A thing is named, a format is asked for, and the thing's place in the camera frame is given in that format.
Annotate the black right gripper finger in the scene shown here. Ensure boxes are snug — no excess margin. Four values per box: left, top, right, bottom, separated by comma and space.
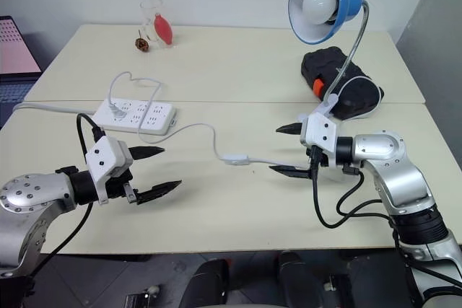
275, 121, 304, 136
268, 164, 311, 179

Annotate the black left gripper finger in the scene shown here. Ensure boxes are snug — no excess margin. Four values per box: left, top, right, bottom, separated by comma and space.
135, 179, 183, 206
128, 146, 167, 161

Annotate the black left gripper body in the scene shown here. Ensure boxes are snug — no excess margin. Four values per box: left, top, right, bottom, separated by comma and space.
105, 168, 140, 205

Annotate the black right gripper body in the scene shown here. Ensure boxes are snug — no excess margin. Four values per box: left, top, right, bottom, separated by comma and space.
305, 145, 330, 180

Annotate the white power strip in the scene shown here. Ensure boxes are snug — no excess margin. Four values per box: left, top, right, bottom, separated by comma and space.
92, 98, 178, 136

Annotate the dark rounded shape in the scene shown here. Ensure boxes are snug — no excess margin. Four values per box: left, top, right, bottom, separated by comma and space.
277, 250, 328, 308
181, 258, 231, 308

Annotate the small brown pinecone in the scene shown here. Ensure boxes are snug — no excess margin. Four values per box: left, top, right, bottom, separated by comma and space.
134, 27, 150, 54

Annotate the red rubber bulb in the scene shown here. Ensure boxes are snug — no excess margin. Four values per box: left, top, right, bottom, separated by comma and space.
153, 12, 175, 50

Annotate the white round light bulb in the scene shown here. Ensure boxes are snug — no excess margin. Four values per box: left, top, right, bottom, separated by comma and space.
301, 0, 341, 26

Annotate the clear glass beaker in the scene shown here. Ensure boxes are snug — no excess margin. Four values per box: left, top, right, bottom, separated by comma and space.
139, 0, 165, 44

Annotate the laptop with pink screen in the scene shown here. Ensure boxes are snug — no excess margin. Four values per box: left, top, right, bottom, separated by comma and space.
0, 15, 43, 131

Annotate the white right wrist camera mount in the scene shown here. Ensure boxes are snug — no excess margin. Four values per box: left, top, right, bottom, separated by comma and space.
300, 112, 339, 154

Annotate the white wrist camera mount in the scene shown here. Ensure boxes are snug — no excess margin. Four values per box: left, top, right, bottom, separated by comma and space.
84, 136, 134, 206
300, 112, 339, 154

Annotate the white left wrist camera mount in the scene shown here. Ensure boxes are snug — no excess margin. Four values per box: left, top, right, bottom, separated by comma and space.
84, 136, 134, 206

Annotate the white lamp cord with plug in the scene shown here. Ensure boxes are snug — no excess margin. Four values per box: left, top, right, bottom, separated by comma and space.
108, 71, 385, 167

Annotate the white inline cord switch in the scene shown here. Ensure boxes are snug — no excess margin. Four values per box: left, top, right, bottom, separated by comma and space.
221, 154, 250, 166

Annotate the grey power strip cable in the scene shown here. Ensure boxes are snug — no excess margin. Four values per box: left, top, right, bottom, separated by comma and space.
12, 101, 101, 115

